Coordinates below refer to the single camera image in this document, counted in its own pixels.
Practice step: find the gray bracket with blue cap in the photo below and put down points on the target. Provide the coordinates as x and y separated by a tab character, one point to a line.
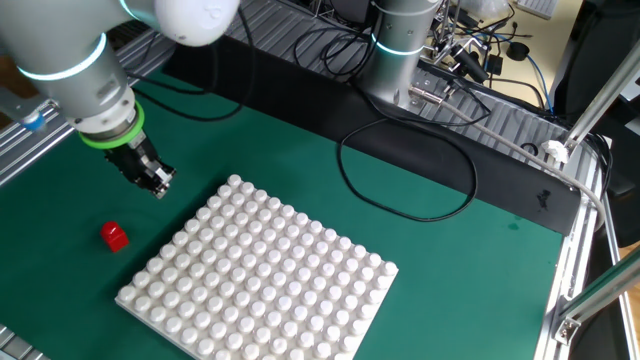
35	120

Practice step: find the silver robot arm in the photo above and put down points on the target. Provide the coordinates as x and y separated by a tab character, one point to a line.
65	60

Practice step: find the white crumpled tissue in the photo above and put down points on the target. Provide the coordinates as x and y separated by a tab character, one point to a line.
555	151

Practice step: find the green table mat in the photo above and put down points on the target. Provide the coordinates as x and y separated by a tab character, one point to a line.
450	300

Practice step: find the red single-stud block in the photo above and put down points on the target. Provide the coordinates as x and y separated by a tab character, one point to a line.
115	237

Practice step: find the round black puck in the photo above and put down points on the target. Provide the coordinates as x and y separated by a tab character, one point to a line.
517	51

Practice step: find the white studded baseplate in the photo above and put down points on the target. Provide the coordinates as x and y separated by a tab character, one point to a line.
260	280

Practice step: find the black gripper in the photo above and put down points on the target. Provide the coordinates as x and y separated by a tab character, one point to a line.
131	160

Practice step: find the aluminium frame post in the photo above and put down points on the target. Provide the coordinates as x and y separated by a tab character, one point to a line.
600	295
605	90

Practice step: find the aluminium frame rail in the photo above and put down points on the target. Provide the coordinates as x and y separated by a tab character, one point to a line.
570	260
30	150

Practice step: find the black clamp-mounted camera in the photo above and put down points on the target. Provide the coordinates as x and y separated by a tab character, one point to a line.
470	62

